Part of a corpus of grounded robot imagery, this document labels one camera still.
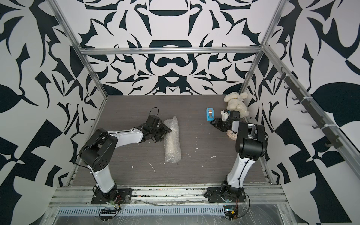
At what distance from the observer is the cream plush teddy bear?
1.01 meters

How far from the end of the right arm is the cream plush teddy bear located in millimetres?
69

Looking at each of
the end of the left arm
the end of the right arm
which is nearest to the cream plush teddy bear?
the end of the right arm
